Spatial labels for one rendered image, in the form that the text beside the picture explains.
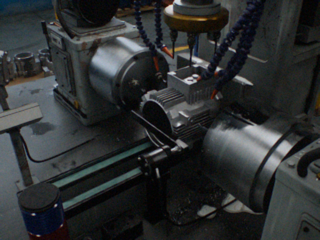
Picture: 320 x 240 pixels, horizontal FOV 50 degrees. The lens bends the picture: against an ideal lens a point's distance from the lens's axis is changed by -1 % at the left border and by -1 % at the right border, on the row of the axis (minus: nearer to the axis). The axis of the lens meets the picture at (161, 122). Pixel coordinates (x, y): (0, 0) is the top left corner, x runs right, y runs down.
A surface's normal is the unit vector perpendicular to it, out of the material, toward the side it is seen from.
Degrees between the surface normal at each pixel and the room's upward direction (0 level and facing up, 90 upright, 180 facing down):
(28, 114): 52
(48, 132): 0
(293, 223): 89
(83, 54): 90
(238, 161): 65
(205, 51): 90
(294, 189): 90
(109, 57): 43
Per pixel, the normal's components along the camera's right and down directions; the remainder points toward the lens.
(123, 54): -0.33, -0.63
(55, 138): 0.00, -0.84
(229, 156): -0.74, 0.01
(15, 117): 0.48, -0.18
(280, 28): -0.79, 0.33
